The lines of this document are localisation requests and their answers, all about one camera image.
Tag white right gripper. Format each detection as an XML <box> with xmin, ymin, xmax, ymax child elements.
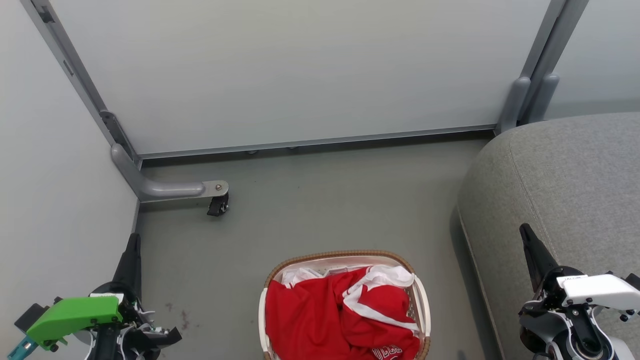
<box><xmin>519</xmin><ymin>223</ymin><xmax>640</xmax><ymax>321</ymax></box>

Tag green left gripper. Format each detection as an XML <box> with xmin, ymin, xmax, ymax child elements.
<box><xmin>26</xmin><ymin>232</ymin><xmax>146</xmax><ymax>351</ymax></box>

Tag red shirt with white trim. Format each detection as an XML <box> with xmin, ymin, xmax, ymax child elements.
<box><xmin>265</xmin><ymin>265</ymin><xmax>422</xmax><ymax>360</ymax></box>

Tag grey fabric sofa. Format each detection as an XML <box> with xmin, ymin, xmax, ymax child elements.
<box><xmin>457</xmin><ymin>112</ymin><xmax>640</xmax><ymax>360</ymax></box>

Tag grey metal partition foot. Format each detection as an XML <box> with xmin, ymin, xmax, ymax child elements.
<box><xmin>111</xmin><ymin>143</ymin><xmax>230</xmax><ymax>203</ymax></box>

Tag black caster wheel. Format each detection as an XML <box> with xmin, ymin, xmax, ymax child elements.
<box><xmin>207</xmin><ymin>192</ymin><xmax>230</xmax><ymax>217</ymax></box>

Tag white laundry basket brown rim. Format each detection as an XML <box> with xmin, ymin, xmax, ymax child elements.
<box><xmin>258</xmin><ymin>250</ymin><xmax>432</xmax><ymax>360</ymax></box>

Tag white garment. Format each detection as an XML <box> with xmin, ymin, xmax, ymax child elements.
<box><xmin>281</xmin><ymin>266</ymin><xmax>351</xmax><ymax>289</ymax></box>

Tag black cable teal connector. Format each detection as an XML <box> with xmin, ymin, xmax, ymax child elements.
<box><xmin>7</xmin><ymin>334</ymin><xmax>39</xmax><ymax>360</ymax></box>

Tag grey metal partition post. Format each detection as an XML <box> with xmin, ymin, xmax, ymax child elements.
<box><xmin>495</xmin><ymin>0</ymin><xmax>571</xmax><ymax>135</ymax></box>
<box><xmin>526</xmin><ymin>0</ymin><xmax>592</xmax><ymax>124</ymax></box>
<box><xmin>20</xmin><ymin>0</ymin><xmax>142</xmax><ymax>166</ymax></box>

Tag grey metal partition rail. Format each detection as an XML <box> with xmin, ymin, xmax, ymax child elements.
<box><xmin>139</xmin><ymin>124</ymin><xmax>497</xmax><ymax>161</ymax></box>

